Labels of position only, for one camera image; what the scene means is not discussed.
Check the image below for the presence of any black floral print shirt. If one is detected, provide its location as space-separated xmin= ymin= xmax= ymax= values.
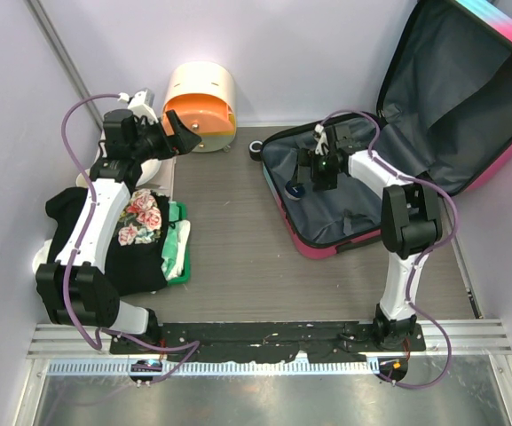
xmin=45 ymin=187 xmax=169 ymax=296

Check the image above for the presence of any white slotted cable duct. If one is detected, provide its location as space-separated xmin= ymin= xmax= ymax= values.
xmin=46 ymin=357 xmax=380 ymax=377

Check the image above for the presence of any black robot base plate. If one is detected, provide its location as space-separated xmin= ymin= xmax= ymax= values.
xmin=108 ymin=320 xmax=428 ymax=363

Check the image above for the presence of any yellow ceramic mug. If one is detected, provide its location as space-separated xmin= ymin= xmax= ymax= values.
xmin=75 ymin=174 xmax=88 ymax=188

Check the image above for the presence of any white paper plate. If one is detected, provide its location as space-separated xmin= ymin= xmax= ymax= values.
xmin=94 ymin=144 xmax=161 ymax=186

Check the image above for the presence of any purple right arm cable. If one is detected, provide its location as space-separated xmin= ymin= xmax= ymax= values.
xmin=319 ymin=109 xmax=461 ymax=391

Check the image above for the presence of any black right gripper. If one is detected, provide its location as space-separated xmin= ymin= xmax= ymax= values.
xmin=288 ymin=148 xmax=340 ymax=193

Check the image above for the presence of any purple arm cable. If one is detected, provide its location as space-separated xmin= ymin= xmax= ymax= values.
xmin=319 ymin=109 xmax=461 ymax=391
xmin=59 ymin=91 xmax=201 ymax=385

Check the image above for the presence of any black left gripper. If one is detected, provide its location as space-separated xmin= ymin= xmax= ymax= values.
xmin=130 ymin=111 xmax=201 ymax=164

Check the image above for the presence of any aluminium frame rail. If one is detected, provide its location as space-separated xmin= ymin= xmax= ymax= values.
xmin=27 ymin=319 xmax=512 ymax=359

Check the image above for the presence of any green plastic tray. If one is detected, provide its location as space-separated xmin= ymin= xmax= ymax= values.
xmin=167 ymin=201 xmax=191 ymax=286

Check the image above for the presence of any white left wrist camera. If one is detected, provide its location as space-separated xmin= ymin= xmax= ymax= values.
xmin=128 ymin=89 xmax=158 ymax=124

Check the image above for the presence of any pink and teal children's suitcase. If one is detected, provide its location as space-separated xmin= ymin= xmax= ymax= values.
xmin=251 ymin=1 xmax=512 ymax=259

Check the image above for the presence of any green tie-dye garment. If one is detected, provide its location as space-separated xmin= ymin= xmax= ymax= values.
xmin=161 ymin=201 xmax=178 ymax=282

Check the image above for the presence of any pastel three-drawer storage box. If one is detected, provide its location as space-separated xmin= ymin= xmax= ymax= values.
xmin=162 ymin=61 xmax=237 ymax=154

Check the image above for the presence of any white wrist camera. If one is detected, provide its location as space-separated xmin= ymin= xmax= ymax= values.
xmin=313 ymin=123 xmax=329 ymax=156
xmin=128 ymin=89 xmax=158 ymax=124

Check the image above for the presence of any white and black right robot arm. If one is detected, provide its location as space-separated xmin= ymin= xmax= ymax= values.
xmin=285 ymin=123 xmax=442 ymax=351

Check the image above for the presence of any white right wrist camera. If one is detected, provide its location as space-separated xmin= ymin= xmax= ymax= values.
xmin=313 ymin=123 xmax=329 ymax=156

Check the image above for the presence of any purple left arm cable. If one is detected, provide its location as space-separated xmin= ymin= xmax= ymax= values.
xmin=59 ymin=91 xmax=201 ymax=385

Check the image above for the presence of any white towel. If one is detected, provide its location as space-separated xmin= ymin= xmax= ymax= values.
xmin=31 ymin=239 xmax=53 ymax=275

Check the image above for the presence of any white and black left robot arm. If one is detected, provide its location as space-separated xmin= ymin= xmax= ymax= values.
xmin=35 ymin=108 xmax=201 ymax=354

